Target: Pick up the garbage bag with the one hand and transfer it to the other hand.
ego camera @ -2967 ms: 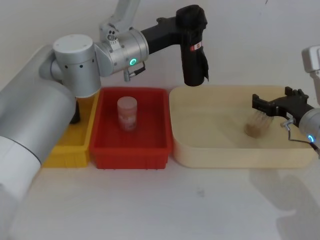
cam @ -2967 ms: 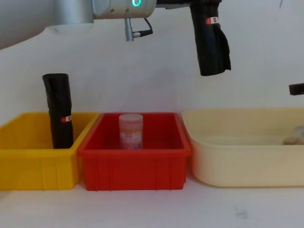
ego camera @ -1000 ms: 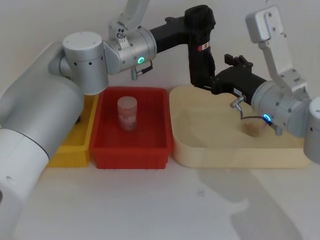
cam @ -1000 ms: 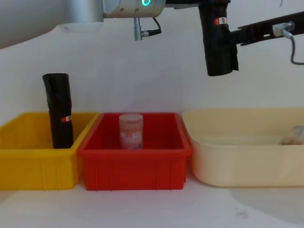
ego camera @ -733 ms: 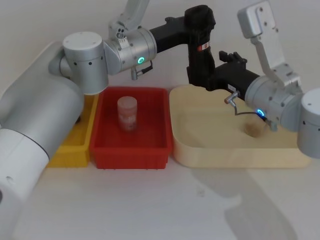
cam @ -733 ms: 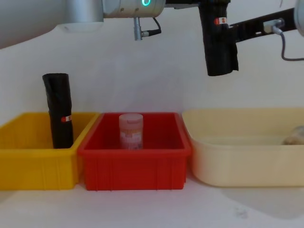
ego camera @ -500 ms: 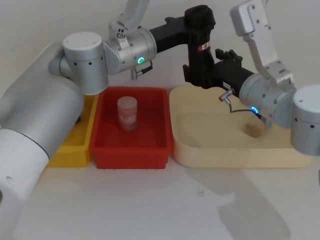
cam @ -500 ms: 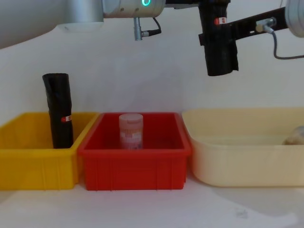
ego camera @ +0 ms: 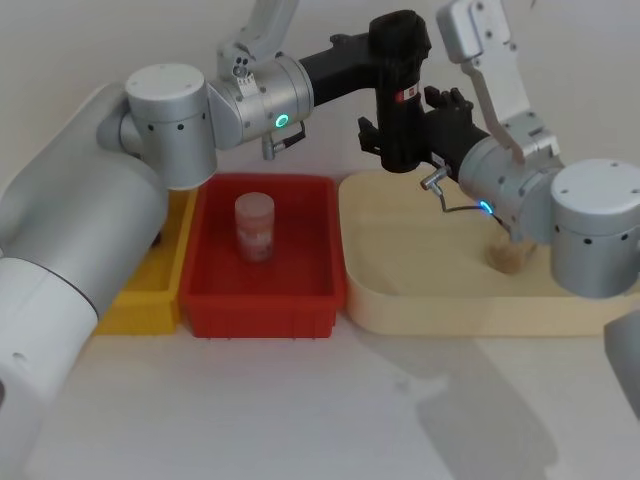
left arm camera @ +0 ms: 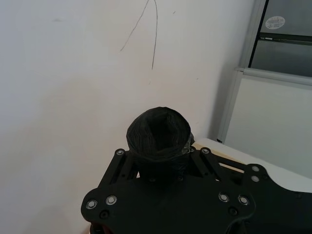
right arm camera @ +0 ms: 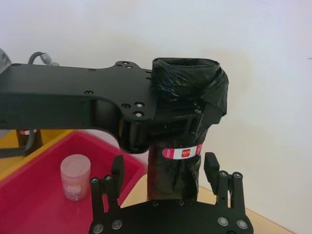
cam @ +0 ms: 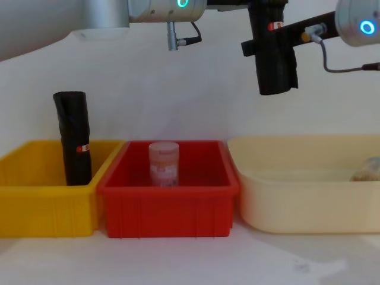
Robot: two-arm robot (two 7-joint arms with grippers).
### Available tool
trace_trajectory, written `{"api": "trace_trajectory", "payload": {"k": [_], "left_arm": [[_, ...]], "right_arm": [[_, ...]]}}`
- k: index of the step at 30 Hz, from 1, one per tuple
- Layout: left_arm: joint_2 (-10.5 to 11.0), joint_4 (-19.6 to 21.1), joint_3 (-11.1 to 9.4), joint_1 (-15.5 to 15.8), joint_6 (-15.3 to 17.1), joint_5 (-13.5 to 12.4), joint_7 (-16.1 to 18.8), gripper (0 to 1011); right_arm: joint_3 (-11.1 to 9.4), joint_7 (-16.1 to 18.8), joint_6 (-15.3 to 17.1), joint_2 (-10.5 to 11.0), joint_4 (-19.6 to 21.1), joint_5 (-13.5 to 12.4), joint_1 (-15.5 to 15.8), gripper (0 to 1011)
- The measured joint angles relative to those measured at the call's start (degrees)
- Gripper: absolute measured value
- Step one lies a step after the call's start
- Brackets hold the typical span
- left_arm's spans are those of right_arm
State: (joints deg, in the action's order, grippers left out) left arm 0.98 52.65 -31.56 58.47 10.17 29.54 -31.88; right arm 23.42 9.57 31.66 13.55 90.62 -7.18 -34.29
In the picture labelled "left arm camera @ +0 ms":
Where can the round white window sticker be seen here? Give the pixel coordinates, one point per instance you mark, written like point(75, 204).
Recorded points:
point(275, 22)

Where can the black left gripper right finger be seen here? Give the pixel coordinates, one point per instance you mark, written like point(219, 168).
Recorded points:
point(178, 136)

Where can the grey framed glass window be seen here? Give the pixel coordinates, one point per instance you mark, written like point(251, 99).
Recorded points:
point(285, 53)

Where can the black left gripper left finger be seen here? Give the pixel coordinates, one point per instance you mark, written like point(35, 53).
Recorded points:
point(142, 136)

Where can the white panel with grey frame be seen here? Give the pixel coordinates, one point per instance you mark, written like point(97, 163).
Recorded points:
point(270, 122)

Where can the white table with wooden edge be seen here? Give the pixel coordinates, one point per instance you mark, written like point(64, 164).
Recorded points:
point(280, 174)

